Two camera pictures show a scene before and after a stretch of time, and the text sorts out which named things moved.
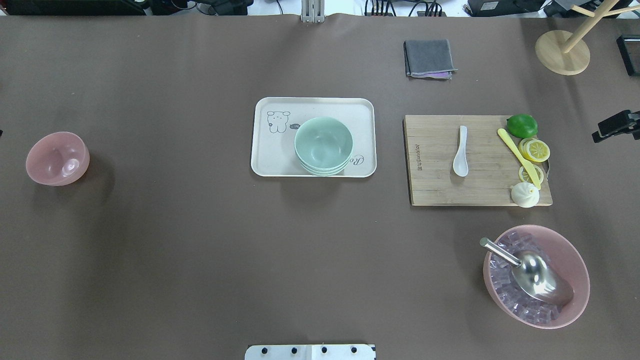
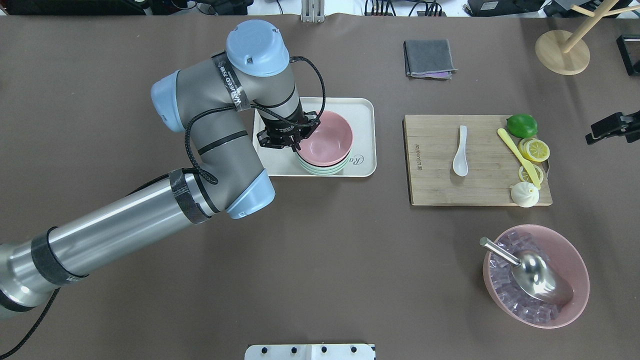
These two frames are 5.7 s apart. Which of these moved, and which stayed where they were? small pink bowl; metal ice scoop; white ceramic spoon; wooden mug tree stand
Moved: small pink bowl
Stayed: white ceramic spoon; wooden mug tree stand; metal ice scoop
